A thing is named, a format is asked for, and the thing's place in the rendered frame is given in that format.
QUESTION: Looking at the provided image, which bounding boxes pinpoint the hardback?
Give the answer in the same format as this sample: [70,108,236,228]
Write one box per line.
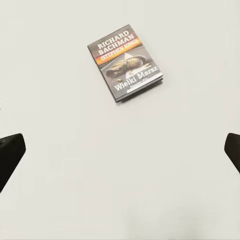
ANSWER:
[87,23,163,103]

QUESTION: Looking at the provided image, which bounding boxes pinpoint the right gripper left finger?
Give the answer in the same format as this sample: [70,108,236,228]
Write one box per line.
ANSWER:
[0,133,26,193]

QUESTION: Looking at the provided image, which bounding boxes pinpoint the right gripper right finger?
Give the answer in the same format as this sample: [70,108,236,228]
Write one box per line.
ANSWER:
[224,132,240,173]

